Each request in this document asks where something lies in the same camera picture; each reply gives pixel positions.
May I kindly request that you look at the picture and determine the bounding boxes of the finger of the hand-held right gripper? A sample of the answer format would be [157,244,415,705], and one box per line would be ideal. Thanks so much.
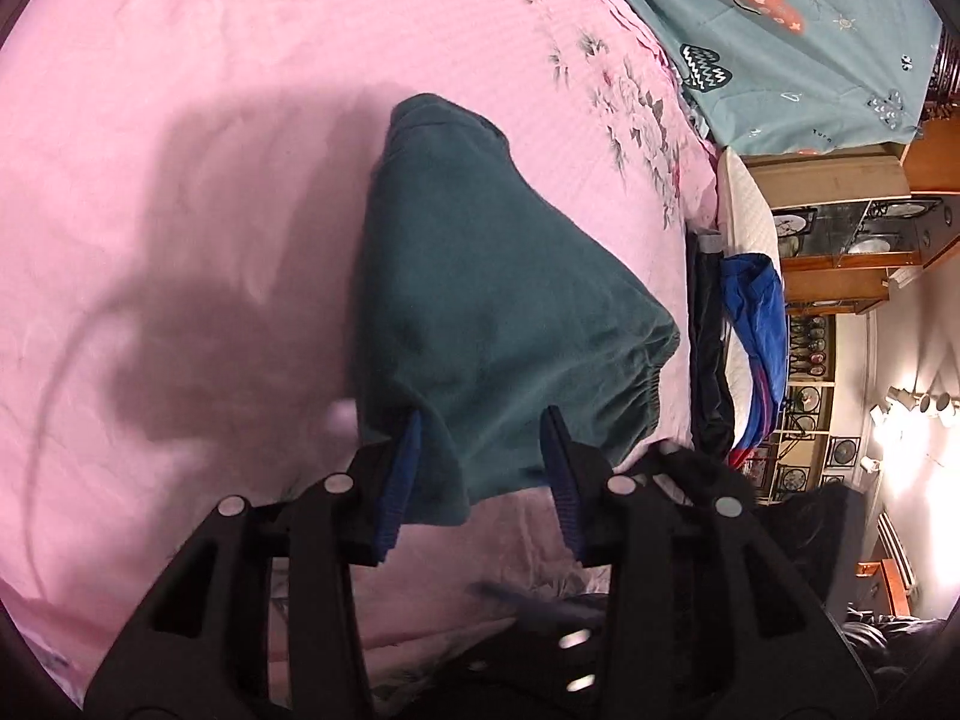
[465,577,610,698]

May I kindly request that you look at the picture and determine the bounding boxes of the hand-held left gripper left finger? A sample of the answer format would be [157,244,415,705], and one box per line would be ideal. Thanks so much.
[84,409,425,720]

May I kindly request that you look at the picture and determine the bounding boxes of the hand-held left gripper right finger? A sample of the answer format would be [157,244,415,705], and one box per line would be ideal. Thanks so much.
[540,405,878,720]

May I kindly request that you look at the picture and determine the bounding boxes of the dark green pants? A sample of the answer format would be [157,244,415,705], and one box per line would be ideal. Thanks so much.
[349,92,682,527]

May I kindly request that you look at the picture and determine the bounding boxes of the black trousers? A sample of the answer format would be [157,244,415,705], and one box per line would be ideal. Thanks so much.
[685,229,742,460]

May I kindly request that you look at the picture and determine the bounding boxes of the blue jacket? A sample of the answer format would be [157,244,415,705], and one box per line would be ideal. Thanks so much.
[720,251,788,470]

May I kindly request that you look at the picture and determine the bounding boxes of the dark cloth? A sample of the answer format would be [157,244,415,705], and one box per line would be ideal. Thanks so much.
[750,481,867,612]

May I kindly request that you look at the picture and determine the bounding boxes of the display shelf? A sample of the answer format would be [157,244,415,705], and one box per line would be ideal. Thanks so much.
[757,307,880,505]

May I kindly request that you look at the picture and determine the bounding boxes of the black sofa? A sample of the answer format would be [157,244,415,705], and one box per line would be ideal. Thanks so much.
[840,607,960,720]

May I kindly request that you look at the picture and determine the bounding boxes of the ceiling spotlights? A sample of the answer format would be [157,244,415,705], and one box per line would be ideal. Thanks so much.
[862,381,960,475]

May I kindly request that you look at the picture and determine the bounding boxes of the wooden cabinet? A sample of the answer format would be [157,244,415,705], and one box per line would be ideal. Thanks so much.
[746,139,960,316]

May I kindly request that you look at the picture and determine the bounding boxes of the pink bed sheet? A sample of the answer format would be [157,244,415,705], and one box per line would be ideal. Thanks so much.
[0,0,721,720]

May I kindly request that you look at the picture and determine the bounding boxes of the teal printed blanket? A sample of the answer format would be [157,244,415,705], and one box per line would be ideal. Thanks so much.
[600,0,947,160]

